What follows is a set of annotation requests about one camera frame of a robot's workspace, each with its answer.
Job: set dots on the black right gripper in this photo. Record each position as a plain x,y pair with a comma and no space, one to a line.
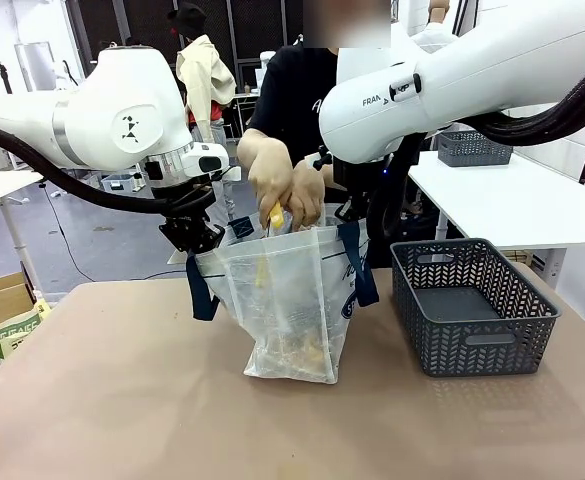
351,182

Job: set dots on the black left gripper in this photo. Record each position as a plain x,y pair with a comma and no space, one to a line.
189,232

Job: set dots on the yellow snack packet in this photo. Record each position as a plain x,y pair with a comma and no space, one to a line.
275,216

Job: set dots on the large grey plastic basket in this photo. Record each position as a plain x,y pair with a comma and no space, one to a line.
472,355

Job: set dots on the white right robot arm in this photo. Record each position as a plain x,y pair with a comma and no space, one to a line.
472,75

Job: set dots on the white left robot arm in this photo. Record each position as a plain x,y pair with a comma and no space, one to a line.
112,125

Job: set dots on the person's left hand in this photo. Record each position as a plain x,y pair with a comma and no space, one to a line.
308,192

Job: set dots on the person's right hand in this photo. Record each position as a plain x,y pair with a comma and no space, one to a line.
269,170

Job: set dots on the metal floor plate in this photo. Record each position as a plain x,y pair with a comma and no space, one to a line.
179,257

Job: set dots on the white storage crate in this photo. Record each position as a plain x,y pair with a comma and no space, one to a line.
119,182

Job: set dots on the person in black shirt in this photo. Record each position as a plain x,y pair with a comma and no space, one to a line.
297,85

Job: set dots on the small grey plastic basket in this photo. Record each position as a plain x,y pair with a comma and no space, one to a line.
472,150

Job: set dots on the mannequin in beige jacket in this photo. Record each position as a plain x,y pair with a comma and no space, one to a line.
204,75

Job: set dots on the white desk with basket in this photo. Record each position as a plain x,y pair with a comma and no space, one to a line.
522,200

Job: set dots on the green print carton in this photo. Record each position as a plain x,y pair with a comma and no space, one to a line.
17,332

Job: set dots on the white panel board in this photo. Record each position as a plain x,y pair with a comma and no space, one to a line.
34,65

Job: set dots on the black tripod stand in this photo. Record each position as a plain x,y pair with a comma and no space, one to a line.
4,75

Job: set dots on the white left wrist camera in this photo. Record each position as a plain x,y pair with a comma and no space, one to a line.
207,161

